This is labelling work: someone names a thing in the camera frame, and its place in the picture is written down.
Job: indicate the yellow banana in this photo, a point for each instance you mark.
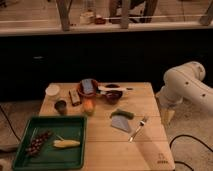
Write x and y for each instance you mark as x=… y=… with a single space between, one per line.
x=65 y=143

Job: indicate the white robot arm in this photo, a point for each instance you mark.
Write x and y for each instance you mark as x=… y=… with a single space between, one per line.
x=184 y=82

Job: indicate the dark red bowl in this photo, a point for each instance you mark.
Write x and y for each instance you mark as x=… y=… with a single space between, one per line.
x=112 y=97

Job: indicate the blue sponge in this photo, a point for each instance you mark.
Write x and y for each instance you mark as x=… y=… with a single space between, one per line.
x=87 y=86

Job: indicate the orange fruit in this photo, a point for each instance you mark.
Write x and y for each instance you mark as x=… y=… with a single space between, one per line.
x=88 y=106

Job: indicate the brown rectangular block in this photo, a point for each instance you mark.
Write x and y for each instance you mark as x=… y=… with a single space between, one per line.
x=74 y=96

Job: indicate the green cucumber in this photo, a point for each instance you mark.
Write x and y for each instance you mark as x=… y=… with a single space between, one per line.
x=120 y=112

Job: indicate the grey triangular cloth piece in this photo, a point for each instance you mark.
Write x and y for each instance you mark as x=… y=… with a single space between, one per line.
x=121 y=123

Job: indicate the dark small cup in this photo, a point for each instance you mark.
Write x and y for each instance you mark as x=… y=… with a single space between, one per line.
x=61 y=107

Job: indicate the silver fork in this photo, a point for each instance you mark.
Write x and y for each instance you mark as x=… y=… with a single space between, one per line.
x=141 y=124

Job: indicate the green plastic tray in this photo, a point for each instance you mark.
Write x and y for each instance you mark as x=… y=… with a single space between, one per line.
x=49 y=157

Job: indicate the dark red grape bunch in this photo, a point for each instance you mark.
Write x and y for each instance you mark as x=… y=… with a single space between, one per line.
x=36 y=144

